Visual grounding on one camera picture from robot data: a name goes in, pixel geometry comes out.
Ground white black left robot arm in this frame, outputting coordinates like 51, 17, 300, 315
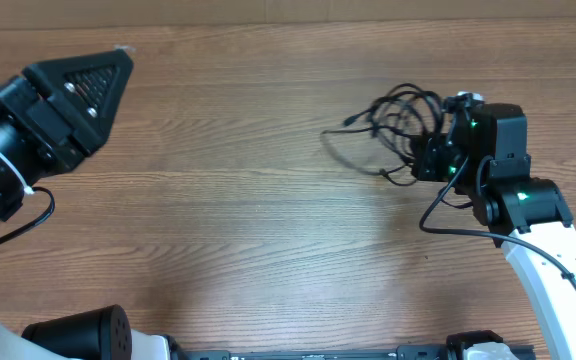
0, 49, 184, 360

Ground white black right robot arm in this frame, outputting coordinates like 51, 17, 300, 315
410, 94, 576, 359

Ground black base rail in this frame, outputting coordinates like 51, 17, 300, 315
178, 330, 537, 360

